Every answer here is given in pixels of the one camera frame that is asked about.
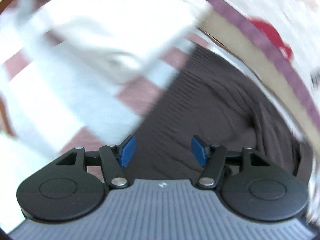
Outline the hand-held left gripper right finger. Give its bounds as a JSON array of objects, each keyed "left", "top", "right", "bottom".
[{"left": 191, "top": 135, "right": 272, "bottom": 190}]

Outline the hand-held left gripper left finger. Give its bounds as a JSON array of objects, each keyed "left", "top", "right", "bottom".
[{"left": 56, "top": 135, "right": 137, "bottom": 190}]

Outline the dark brown knit sweater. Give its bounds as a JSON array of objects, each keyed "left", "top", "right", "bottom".
[{"left": 129, "top": 47, "right": 314, "bottom": 189}]

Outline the strawberry print quilt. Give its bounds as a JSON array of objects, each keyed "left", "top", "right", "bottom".
[{"left": 197, "top": 7, "right": 312, "bottom": 142}]

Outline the white pillow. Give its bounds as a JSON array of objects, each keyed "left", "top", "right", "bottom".
[{"left": 14, "top": 0, "right": 212, "bottom": 86}]

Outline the bear printed bedspread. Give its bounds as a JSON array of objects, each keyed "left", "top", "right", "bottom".
[{"left": 169, "top": 0, "right": 320, "bottom": 230}]

